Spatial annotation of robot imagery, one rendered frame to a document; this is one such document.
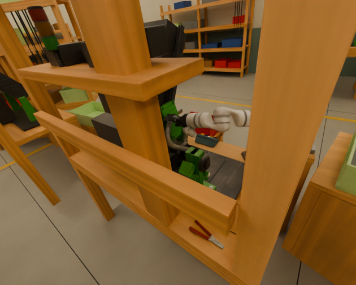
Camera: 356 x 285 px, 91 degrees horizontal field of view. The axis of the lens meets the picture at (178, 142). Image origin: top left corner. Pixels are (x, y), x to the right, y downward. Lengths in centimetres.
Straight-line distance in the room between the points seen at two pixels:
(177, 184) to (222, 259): 42
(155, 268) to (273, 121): 162
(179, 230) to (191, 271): 89
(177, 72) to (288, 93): 26
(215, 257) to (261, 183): 49
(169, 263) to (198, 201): 135
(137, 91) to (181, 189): 26
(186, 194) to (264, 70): 32
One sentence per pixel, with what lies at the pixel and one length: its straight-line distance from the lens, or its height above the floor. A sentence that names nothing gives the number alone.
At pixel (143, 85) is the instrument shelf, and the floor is 153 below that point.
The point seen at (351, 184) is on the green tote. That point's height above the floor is 85.
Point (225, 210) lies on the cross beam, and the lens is 43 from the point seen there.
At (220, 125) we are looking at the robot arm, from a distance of 74.
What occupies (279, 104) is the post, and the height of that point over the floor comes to 152.
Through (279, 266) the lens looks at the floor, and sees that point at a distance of 182.
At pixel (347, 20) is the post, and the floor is 161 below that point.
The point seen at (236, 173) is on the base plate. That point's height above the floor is 90.
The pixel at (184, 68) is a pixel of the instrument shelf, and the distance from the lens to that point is 48.
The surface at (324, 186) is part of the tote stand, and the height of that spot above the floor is 79.
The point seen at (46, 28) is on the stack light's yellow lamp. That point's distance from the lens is 88.
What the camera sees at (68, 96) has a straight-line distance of 359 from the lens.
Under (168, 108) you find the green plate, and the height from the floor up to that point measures 124.
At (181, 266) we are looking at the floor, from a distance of 174.
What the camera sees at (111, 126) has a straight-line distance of 95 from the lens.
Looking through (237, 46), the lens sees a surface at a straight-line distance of 608.
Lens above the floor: 163
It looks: 34 degrees down
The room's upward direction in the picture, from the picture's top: 8 degrees counter-clockwise
